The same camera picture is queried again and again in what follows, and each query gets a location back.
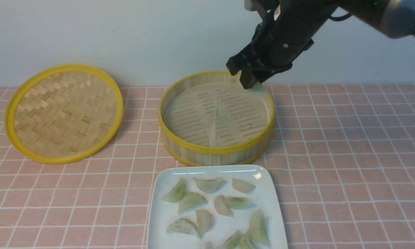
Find bamboo steamer basket yellow rim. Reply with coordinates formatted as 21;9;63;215
158;71;276;166

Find green dumpling plate centre right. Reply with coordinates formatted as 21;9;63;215
225;196;253;210

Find pale dumpling plate bottom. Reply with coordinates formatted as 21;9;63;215
201;241;214;249

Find bamboo steamer lid yellow rim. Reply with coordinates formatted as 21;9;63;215
4;64;124;164

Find pale dumpling plate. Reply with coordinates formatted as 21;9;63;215
201;241;214;249
195;209;213;238
231;178;256;194
193;178;222;194

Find green dumpling plate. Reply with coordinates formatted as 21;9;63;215
248;209;270;246
225;196;253;210
162;178;186;203
239;233;256;249
217;230;242;249
177;192;209;215

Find pink dumpling plate centre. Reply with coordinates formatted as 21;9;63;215
213;194;234;217

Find green dumpling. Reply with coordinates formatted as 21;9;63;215
247;83;268;96

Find green dumpling plate middle left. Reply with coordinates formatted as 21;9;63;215
177;192;209;215

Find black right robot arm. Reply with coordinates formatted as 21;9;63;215
226;0;415;89

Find pale dumpling plate top middle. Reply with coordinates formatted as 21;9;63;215
193;178;222;194

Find green dumpling plate top left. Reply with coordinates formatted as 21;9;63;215
162;178;186;203

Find green dumpling plate bottom middle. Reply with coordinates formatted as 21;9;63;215
217;230;242;249

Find white square plate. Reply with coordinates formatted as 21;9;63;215
146;165;288;249

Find pale dumpling plate top right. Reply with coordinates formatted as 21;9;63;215
231;178;256;194

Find grey dumpling plate lower left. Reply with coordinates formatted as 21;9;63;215
166;218;201;238

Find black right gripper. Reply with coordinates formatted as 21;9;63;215
226;0;338;90

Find green dumpling plate bottom right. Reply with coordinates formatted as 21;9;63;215
239;233;256;249

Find pale dumpling plate lower middle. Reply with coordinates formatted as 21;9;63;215
195;209;213;238

